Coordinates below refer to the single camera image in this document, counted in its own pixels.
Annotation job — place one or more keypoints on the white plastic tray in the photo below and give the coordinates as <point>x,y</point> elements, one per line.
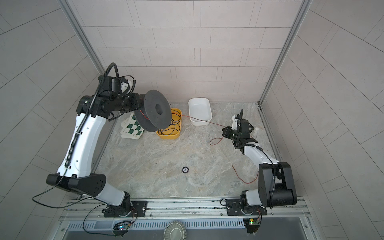
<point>200,111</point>

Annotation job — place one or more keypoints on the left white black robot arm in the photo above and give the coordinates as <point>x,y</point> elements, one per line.
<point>113,94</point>

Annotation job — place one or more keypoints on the green white checkerboard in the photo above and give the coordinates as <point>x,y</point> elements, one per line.
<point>131,129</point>

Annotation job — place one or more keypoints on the round grey vent disc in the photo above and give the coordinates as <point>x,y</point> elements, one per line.
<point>175,231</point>

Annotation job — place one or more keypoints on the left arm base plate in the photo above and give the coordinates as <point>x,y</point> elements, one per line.
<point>141,207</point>

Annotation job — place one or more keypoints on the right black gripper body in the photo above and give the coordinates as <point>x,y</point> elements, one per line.
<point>238,136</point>

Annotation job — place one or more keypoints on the grey cable spool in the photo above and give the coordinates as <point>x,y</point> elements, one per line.
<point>154,113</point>

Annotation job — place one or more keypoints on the left circuit board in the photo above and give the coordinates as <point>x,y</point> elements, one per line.
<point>122,226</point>

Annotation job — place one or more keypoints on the right circuit board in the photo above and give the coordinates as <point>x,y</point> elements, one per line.
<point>251,223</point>

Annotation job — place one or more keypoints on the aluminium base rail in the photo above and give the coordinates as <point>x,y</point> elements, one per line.
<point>180,208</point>

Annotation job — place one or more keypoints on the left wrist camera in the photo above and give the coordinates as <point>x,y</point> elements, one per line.
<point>118,86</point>

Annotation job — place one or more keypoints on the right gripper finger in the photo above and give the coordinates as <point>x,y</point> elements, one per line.
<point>227,129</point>
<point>228,136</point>

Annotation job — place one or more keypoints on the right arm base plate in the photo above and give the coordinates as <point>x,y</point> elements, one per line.
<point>234,207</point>

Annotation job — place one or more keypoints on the circuit board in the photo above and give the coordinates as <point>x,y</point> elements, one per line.
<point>251,223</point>
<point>122,226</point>

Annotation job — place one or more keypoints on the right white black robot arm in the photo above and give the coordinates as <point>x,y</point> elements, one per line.
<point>276,186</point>

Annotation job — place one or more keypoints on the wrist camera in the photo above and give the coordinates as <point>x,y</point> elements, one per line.
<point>118,86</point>
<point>236,122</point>

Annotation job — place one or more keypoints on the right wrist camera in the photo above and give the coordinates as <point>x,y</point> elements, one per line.
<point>236,122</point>

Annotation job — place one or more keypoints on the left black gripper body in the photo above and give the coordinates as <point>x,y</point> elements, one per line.
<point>126,104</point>

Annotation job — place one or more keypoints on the centre poker chip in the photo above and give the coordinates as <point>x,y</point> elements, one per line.
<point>185,170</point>

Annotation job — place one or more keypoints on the yellow plastic tray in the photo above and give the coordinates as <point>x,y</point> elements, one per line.
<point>172,132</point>

